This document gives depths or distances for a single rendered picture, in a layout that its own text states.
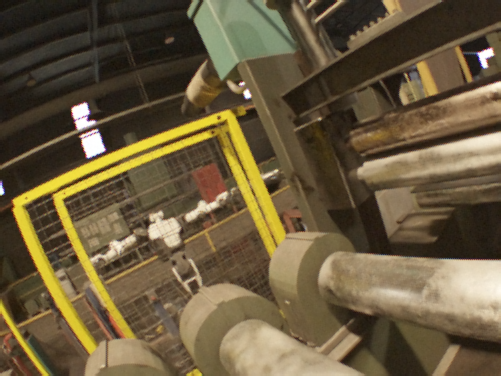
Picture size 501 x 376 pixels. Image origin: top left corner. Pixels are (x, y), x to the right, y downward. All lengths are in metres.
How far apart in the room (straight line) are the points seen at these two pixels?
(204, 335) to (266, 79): 0.86
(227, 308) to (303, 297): 0.24
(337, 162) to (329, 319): 0.51
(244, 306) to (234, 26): 1.00
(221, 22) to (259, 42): 0.18
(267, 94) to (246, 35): 0.29
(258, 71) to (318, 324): 0.89
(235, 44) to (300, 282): 0.87
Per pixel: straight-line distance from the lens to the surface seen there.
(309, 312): 0.84
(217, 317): 0.69
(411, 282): 0.61
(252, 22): 1.22
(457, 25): 0.73
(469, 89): 0.73
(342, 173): 0.92
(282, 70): 1.10
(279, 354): 0.54
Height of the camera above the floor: 1.57
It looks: 6 degrees down
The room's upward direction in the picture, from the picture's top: 24 degrees counter-clockwise
